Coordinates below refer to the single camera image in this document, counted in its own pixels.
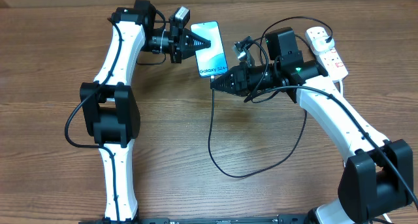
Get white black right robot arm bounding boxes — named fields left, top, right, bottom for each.
left=210, top=27, right=417, bottom=223

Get white charger plug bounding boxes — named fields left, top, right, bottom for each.
left=310, top=37, right=335, bottom=55

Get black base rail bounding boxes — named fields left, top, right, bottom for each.
left=80, top=214, right=310, bottom=224

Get black USB charging cable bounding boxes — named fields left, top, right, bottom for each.
left=207, top=16, right=334, bottom=179

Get blue Galaxy smartphone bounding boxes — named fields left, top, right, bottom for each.
left=191, top=21, right=228, bottom=78

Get white power strip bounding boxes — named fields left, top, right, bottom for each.
left=305, top=27, right=348, bottom=83

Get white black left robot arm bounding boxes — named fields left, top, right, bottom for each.
left=69, top=0, right=210, bottom=223

